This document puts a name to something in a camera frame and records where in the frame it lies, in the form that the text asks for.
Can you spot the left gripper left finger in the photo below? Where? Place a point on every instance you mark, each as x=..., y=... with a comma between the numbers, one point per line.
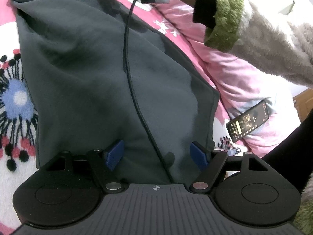
x=69, y=187

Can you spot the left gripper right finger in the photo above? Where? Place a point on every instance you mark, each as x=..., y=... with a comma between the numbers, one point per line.
x=244, y=188

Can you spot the dark grey garment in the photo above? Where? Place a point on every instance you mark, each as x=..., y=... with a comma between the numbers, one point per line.
x=71, y=54

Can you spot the right forearm fuzzy sleeve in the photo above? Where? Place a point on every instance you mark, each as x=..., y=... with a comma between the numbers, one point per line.
x=274, y=43

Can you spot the pink floral bed sheet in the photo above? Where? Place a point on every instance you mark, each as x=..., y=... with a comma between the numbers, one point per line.
x=19, y=117

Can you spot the black smartphone on quilt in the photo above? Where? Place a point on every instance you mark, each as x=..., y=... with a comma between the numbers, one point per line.
x=248, y=121

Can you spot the pink floral quilt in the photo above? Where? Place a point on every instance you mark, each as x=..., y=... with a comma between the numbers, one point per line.
x=240, y=85

